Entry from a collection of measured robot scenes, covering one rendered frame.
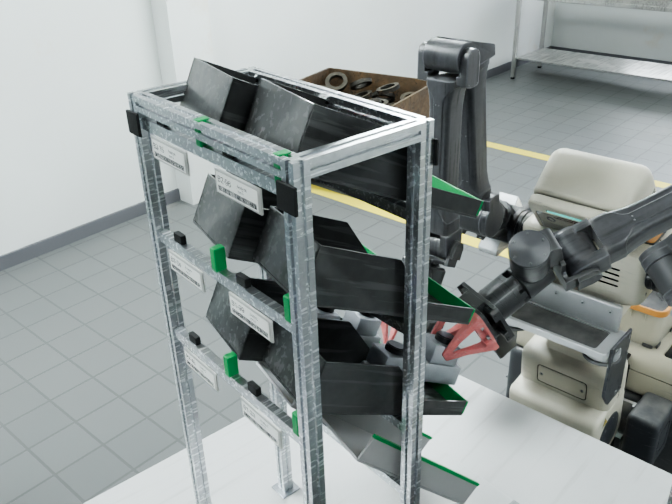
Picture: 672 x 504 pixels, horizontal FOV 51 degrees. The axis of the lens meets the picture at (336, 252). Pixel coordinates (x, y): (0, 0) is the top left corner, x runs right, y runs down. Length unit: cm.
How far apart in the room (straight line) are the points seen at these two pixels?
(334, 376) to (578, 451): 77
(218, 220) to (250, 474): 66
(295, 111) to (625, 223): 54
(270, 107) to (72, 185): 366
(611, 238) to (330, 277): 45
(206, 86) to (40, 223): 353
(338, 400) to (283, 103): 38
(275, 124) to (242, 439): 90
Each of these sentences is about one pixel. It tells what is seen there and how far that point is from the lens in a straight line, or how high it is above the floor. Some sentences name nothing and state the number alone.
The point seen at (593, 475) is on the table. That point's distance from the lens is 152.
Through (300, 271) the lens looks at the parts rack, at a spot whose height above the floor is 155.
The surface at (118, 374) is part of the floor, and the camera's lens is 328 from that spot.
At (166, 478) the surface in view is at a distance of 150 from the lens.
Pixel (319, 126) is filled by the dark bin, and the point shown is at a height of 167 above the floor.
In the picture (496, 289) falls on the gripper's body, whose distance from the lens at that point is 106.
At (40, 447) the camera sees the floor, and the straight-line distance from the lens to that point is 302.
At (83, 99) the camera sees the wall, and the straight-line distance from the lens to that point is 436.
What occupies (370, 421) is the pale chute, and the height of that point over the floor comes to 111.
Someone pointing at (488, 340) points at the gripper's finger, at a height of 129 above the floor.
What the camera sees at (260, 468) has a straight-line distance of 148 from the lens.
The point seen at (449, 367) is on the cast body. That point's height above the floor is 125.
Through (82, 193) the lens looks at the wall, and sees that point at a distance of 448.
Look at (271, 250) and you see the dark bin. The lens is 87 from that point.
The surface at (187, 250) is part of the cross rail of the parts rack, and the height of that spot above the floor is 147.
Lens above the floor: 190
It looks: 28 degrees down
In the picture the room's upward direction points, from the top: 2 degrees counter-clockwise
